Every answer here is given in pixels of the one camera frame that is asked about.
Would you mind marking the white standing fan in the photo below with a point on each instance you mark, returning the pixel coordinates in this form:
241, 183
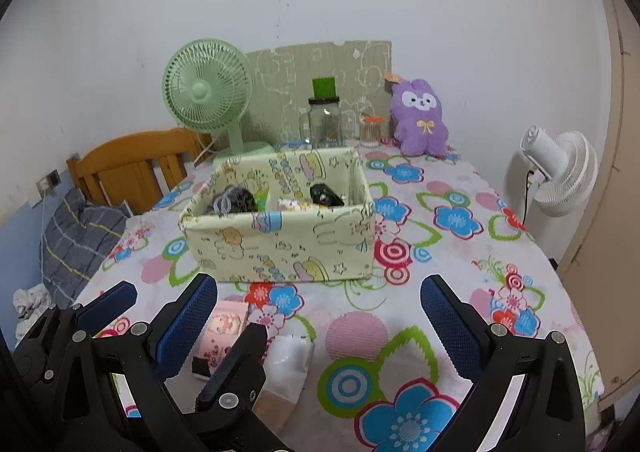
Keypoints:
570, 167

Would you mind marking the green plastic cup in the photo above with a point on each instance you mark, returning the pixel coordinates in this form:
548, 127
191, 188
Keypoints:
324, 88

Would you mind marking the wall socket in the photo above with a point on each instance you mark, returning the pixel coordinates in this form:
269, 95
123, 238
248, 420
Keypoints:
49, 181

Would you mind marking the purple plush rabbit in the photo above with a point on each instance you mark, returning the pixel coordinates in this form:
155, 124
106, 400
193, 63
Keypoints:
420, 132

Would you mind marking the beige cabinet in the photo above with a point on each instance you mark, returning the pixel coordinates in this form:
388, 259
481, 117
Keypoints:
615, 182

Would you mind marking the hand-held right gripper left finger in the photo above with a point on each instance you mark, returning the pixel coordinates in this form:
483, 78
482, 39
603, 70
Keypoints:
185, 327

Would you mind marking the yellow cartoon fabric storage box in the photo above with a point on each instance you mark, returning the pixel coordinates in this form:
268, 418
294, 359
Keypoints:
280, 247

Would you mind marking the grey plaid pillow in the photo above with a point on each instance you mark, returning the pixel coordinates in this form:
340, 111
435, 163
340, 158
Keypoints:
75, 242

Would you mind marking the printed cardboard sheet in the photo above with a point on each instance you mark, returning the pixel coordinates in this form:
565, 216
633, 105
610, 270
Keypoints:
290, 77

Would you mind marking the white crumpled cloth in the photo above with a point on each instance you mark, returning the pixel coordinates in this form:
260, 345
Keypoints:
32, 307

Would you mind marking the black soft pouch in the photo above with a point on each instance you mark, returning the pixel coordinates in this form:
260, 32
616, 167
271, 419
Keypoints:
325, 194

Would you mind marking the cotton swab container orange lid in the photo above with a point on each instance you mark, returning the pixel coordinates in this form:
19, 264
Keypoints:
372, 132

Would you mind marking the pink packet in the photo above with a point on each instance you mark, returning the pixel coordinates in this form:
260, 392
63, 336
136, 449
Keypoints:
225, 327

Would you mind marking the green soft item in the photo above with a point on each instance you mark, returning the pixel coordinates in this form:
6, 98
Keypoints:
262, 199

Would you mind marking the green desk fan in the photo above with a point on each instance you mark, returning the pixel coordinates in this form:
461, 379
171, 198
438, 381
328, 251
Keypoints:
200, 92

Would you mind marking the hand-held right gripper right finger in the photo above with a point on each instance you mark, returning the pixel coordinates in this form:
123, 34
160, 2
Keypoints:
450, 327

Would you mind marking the white plastic packet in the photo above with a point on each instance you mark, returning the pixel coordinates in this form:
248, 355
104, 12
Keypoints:
290, 357

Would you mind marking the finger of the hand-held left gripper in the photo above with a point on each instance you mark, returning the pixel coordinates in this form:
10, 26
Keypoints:
107, 304
247, 352

